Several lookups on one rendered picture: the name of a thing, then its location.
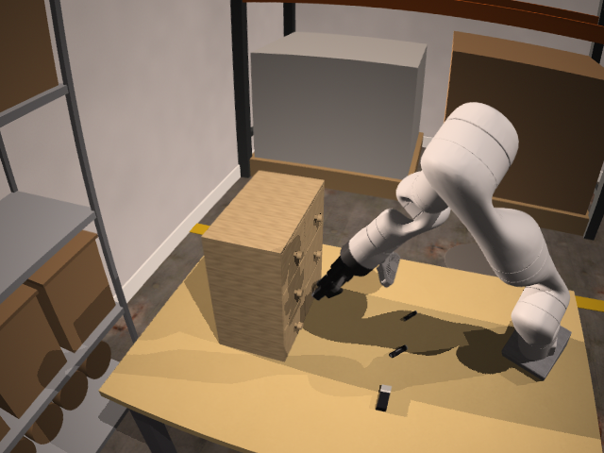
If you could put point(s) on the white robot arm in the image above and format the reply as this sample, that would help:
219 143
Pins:
464 163

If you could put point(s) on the light wooden chest of drawers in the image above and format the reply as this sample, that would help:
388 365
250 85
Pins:
243 254

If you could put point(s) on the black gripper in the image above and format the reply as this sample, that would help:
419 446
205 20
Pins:
339 273

